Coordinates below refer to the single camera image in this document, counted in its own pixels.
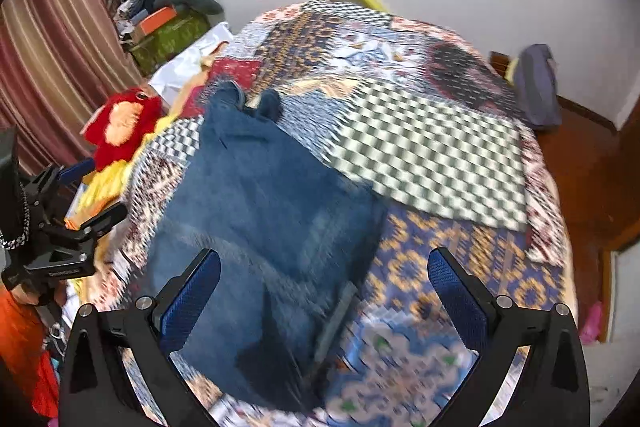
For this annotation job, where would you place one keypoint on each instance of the patchwork patterned blanket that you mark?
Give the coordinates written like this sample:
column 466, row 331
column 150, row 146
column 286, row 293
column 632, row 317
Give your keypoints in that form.
column 425, row 147

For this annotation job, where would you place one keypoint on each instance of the person's orange clothing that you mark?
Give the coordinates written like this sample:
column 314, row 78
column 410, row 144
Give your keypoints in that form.
column 20, row 347

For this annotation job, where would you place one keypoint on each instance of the white cloth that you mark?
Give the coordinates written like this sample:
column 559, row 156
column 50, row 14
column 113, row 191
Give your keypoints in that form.
column 175, row 72

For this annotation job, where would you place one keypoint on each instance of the striped brown curtain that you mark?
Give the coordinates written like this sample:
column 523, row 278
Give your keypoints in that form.
column 55, row 32

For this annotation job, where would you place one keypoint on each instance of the orange box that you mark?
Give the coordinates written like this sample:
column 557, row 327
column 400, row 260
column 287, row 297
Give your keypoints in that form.
column 157, row 19

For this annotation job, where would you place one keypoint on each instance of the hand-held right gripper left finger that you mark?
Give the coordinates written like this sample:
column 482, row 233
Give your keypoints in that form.
column 192, row 302

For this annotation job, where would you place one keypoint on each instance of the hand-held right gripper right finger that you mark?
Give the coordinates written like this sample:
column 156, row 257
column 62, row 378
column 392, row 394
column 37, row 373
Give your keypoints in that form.
column 457, row 302

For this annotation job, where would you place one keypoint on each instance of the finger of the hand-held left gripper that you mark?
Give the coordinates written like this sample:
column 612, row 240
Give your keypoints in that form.
column 75, row 171
column 105, row 217

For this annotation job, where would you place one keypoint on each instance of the grey bag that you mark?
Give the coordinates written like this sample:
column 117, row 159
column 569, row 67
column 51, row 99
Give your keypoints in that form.
column 537, row 87

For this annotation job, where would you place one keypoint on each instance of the pink cloth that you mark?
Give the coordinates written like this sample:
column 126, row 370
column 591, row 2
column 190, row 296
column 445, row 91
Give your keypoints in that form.
column 590, row 322

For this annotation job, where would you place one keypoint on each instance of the yellow orange fleece blanket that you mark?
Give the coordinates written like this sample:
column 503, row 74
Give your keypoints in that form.
column 105, row 179

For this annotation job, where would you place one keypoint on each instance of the green patterned box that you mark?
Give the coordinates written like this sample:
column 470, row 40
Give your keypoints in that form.
column 170, row 39

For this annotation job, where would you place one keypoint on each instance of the blue denim jacket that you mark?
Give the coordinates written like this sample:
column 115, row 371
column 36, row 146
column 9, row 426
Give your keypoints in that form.
column 260, row 207

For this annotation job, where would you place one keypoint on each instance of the red plush toy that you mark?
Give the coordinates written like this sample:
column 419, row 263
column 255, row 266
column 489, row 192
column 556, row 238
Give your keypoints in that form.
column 102, row 127

